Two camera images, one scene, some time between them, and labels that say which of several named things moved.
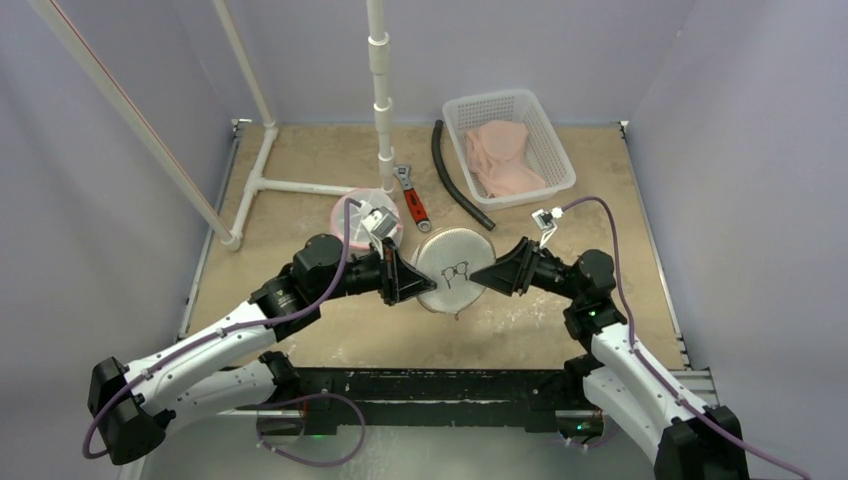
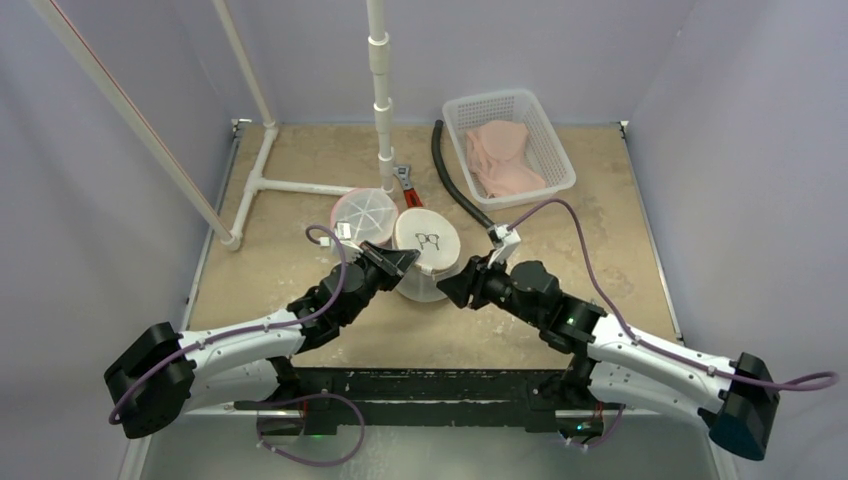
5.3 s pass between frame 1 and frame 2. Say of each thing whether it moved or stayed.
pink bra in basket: stayed
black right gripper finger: moved
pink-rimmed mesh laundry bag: stayed
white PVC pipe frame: stayed
